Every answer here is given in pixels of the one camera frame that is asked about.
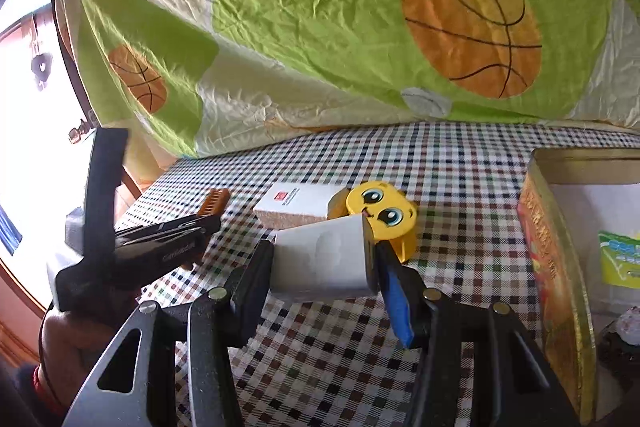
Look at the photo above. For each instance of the white charger adapter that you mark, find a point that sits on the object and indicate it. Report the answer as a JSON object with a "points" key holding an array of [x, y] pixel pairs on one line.
{"points": [[320, 257]]}

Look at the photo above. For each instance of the person's left hand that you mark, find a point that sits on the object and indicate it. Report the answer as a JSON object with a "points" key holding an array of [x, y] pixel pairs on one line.
{"points": [[75, 342]]}

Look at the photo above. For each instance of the checkered tablecloth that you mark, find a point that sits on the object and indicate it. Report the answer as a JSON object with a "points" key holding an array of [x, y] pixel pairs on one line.
{"points": [[465, 187]]}

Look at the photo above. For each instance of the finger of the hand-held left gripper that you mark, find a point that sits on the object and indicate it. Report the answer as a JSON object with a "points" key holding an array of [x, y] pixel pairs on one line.
{"points": [[170, 229], [165, 257]]}

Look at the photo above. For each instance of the green basketball print sheet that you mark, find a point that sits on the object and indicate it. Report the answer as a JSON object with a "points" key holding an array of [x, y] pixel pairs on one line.
{"points": [[325, 7]]}

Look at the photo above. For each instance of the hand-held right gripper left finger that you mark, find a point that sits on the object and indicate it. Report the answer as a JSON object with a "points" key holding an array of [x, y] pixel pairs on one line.
{"points": [[250, 297]]}

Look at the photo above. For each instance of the yellow face toy brick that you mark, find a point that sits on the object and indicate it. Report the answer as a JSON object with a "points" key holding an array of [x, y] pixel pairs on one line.
{"points": [[385, 212]]}

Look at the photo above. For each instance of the dark foil-wrapped object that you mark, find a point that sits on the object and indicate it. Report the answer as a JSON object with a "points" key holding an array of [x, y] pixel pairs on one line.
{"points": [[620, 332]]}

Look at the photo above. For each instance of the green white tissue packet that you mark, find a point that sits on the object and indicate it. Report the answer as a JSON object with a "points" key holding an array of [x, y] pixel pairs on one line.
{"points": [[620, 257]]}

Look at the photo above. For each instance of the brown comb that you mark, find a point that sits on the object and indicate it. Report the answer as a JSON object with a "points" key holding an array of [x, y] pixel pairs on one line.
{"points": [[215, 202]]}

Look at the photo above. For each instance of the white cardboard box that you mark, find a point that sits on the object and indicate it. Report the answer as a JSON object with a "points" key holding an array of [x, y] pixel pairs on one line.
{"points": [[295, 202]]}

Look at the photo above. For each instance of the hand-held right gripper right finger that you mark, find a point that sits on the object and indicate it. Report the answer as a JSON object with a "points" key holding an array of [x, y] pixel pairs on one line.
{"points": [[395, 302]]}

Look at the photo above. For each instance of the hanging dark ornament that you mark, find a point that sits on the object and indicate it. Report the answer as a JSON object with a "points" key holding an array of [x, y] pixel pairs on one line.
{"points": [[40, 68]]}

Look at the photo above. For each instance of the gold metal tin box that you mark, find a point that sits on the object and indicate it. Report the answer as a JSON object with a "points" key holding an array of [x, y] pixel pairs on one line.
{"points": [[550, 267]]}

